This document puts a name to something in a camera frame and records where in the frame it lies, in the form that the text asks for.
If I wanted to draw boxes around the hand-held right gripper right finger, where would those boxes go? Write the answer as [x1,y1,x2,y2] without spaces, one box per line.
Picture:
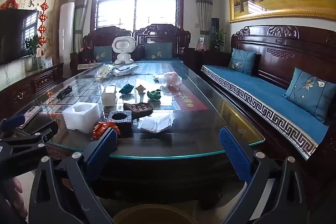
[219,127,309,224]

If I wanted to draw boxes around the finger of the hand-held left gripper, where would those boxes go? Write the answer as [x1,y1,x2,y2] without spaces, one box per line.
[0,113,27,135]
[16,120,59,147]

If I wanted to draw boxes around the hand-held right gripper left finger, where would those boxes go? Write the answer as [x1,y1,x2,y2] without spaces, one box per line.
[28,127,118,224]

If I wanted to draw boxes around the white bottle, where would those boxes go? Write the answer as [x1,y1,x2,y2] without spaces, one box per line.
[101,84,118,107]

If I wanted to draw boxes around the yellow bin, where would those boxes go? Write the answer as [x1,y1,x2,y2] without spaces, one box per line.
[112,203,223,224]

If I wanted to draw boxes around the person's left hand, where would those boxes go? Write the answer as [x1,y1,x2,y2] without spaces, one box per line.
[0,177,28,219]

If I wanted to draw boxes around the orange crumpled wrapper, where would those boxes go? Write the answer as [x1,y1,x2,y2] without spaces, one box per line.
[92,120,121,140]

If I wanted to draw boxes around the black foam block with hole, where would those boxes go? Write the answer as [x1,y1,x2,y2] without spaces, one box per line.
[108,110,133,138]

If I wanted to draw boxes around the white foam block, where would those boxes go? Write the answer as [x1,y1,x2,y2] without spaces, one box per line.
[62,102,101,133]

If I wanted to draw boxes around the dark wooden television cabinet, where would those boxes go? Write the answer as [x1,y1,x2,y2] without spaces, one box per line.
[0,63,64,111]

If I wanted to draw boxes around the glass-topped wooden coffee table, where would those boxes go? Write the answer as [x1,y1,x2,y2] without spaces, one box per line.
[16,61,265,209]

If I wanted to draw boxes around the brown lettered pouch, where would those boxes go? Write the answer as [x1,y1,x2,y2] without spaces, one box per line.
[123,101,154,119]

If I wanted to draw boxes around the stack of white napkins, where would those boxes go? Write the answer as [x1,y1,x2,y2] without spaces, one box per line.
[138,112,175,133]

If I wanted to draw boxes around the green crumpled paper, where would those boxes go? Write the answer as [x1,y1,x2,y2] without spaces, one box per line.
[146,89,162,101]

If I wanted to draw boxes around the carved wooden sofa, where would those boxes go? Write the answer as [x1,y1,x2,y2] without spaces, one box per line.
[201,25,336,188]
[70,25,192,69]

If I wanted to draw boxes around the white printed plastic bag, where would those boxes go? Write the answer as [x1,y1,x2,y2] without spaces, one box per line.
[94,63,116,81]

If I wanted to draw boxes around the green plant in vase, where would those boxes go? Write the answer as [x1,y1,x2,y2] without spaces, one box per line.
[25,34,41,71]

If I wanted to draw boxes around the black television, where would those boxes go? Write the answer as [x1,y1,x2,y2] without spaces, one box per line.
[0,9,40,65]

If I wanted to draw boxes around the white and blue package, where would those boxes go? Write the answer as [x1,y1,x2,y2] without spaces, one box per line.
[113,64,139,76]

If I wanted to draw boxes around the small blue embroidered pillow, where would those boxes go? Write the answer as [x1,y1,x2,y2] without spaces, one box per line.
[228,48,257,75]

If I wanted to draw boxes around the large blue embroidered pillow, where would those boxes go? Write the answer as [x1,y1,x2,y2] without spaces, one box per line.
[282,68,336,123]

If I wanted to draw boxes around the teal embroidered pillow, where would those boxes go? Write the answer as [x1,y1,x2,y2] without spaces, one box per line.
[93,46,113,62]
[144,42,173,59]

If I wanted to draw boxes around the pink plastic bag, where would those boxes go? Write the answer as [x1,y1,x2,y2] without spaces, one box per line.
[163,71,183,87]

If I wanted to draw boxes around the dark wooden side table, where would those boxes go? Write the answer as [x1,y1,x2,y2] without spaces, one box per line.
[181,49,231,69]

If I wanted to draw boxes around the white standing air conditioner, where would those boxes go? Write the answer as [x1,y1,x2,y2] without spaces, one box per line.
[58,3,75,67]

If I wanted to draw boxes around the white robot toy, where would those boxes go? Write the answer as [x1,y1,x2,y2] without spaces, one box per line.
[112,36,136,65]

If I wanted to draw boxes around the red hanging ornament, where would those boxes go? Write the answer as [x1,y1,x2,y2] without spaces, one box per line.
[0,0,19,10]

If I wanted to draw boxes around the green potted plant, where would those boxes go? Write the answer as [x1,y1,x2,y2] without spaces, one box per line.
[212,29,226,51]

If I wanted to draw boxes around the grey curtain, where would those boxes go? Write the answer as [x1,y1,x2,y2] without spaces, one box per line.
[73,0,92,52]
[194,0,213,38]

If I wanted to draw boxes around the dark tower appliance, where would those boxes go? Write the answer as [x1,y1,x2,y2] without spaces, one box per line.
[211,18,219,50]

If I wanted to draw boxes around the large window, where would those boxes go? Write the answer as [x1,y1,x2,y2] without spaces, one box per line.
[91,0,184,33]

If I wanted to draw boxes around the black coiled cable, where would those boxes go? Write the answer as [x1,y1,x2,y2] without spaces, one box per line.
[56,85,73,99]

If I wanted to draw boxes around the red knot ornament string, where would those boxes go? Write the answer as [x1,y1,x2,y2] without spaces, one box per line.
[38,0,49,47]

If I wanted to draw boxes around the calligraphy wall art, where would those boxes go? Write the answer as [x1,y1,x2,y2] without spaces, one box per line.
[0,0,61,62]

